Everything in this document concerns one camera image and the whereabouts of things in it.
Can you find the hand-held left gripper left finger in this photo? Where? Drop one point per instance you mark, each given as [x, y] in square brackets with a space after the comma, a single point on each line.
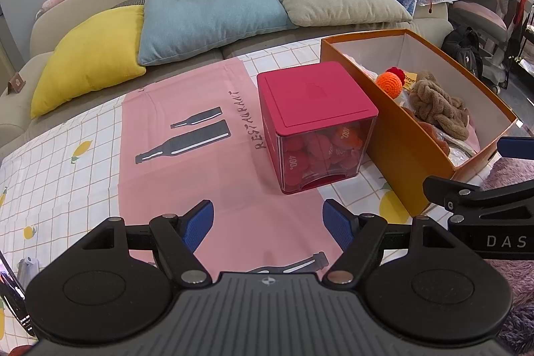
[200, 226]

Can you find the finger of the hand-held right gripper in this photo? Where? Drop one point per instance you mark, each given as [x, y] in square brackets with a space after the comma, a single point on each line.
[519, 148]
[450, 189]

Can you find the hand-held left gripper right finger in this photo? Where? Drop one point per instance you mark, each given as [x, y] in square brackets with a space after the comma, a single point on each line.
[338, 226]

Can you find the orange cardboard box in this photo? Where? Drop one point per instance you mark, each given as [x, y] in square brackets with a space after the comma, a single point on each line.
[400, 160]

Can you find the brown plush toy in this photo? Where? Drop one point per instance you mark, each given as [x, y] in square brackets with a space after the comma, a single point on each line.
[438, 105]

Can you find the orange crocheted ball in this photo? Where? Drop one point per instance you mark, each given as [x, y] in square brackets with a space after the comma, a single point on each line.
[388, 83]

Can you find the red crocheted ball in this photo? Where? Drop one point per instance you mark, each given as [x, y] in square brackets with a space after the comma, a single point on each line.
[396, 72]

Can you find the pink bottle print cloth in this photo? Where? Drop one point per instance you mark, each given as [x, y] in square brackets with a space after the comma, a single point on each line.
[187, 172]

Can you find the purple fluffy rug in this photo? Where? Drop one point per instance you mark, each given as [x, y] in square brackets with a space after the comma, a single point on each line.
[517, 297]

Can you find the yellow printed card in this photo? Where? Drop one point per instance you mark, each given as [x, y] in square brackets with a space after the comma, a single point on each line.
[412, 80]

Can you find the black backpack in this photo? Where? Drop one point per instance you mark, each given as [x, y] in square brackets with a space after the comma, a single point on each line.
[463, 47]

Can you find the red lid clear box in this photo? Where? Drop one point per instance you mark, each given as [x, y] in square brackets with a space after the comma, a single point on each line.
[308, 93]

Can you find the pink desk chair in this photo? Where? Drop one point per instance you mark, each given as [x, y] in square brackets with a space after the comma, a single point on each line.
[479, 14]

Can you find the small white device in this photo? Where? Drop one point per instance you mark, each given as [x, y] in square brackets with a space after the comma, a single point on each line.
[28, 268]

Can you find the black smartphone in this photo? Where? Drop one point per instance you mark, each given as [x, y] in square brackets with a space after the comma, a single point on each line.
[12, 293]

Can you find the yellow pillow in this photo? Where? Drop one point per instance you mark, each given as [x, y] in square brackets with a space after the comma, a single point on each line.
[87, 60]

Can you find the light blue pillow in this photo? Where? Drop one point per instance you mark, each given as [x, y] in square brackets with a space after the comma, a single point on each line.
[208, 18]

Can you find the brown leather tag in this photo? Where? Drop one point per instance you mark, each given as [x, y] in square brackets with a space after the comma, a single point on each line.
[16, 83]

